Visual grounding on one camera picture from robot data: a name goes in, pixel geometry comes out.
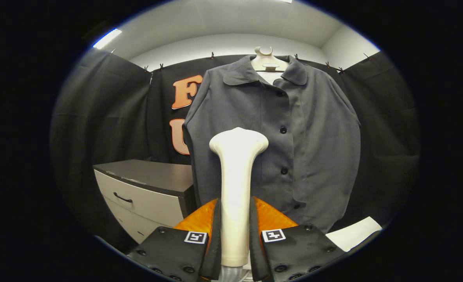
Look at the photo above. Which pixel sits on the white garment form stand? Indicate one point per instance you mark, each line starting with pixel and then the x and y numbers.
pixel 266 62

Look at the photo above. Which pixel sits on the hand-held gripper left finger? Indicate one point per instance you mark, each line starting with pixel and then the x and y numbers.
pixel 214 254

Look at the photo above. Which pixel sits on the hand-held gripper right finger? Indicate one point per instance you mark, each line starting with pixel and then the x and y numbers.
pixel 255 254

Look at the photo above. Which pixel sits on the grey button shirt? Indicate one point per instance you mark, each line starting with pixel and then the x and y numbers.
pixel 313 149

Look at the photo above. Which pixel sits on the white table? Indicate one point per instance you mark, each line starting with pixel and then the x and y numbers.
pixel 353 235

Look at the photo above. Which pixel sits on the grey drawer cabinet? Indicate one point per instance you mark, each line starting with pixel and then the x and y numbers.
pixel 149 196

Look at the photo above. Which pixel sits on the ceiling strip light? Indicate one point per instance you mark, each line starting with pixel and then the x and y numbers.
pixel 107 38

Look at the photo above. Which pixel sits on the row of black clips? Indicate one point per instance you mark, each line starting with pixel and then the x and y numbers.
pixel 212 55

